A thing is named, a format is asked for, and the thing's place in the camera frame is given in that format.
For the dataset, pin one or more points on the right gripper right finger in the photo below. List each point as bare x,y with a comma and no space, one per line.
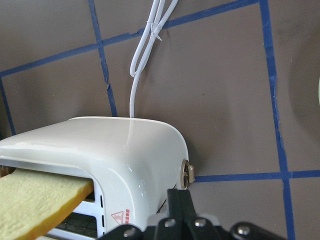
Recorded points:
207,227

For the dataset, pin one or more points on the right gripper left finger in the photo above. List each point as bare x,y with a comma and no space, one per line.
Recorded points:
169,227

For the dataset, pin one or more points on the white two-slot toaster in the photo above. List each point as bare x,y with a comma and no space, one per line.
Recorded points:
132,162

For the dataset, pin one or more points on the yellow toast slice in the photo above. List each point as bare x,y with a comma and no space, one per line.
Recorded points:
33,202

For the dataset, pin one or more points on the light green plate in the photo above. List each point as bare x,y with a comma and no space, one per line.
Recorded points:
318,91

